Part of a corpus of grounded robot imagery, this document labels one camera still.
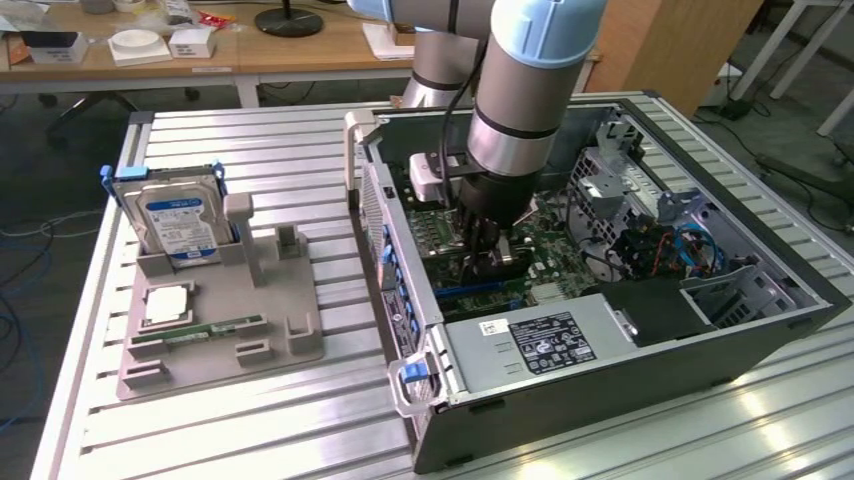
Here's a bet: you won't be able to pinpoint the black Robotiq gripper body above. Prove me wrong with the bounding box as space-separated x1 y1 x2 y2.
457 171 540 232

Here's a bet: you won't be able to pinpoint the black graphics card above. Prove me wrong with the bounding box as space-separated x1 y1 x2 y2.
426 248 533 292

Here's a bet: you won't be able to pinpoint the blue expansion slot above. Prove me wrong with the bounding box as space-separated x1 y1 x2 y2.
434 281 504 302

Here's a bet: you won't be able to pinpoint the green motherboard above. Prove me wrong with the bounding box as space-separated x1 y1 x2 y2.
400 174 602 321

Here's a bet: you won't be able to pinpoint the metal disk bay cage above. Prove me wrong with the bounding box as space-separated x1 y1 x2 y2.
566 147 669 251

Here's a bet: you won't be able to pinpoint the grey power supply unit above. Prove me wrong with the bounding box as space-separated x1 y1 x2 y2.
444 294 642 394

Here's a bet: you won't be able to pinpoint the black open PC case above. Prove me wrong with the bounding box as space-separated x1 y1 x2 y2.
343 94 854 475

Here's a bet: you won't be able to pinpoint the white paper stack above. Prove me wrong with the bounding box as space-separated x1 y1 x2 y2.
362 20 420 61

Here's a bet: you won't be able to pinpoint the wooden cabinet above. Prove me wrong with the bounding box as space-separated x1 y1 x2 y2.
586 0 766 116

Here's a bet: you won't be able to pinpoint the green RAM stick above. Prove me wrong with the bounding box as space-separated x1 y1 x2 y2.
133 314 269 346

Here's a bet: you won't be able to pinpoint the grey parts rack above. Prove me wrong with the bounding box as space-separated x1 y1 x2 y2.
117 192 329 401

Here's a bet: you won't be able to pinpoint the hard disk in blue caddy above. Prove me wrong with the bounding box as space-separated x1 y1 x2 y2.
99 158 233 269

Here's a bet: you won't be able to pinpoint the black round lamp base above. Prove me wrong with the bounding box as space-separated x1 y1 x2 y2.
254 0 326 38

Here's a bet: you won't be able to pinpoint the silver CPU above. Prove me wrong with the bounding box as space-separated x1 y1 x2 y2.
145 287 195 324

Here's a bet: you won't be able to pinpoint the small white labelled box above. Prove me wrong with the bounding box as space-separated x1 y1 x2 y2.
167 27 219 59

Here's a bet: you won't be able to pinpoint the white round part on box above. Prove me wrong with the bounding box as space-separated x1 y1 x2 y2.
107 28 174 67

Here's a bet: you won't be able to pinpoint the wooden desk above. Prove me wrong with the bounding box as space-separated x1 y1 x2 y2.
0 0 602 109

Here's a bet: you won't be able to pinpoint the white box with black top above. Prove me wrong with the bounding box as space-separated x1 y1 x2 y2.
19 30 90 65

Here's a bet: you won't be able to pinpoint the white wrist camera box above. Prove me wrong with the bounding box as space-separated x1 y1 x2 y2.
408 152 469 204

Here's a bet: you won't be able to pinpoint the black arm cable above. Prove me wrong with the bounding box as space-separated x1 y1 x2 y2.
437 42 486 206

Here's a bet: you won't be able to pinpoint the red wire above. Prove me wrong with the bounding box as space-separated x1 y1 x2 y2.
650 232 676 274

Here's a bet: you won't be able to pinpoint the blue wire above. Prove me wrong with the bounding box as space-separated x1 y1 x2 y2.
673 224 726 276

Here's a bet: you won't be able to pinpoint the white table frame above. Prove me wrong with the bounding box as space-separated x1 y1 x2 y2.
730 0 854 136

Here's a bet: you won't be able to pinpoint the blue floor cables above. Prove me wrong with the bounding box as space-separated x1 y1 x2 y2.
0 234 53 431

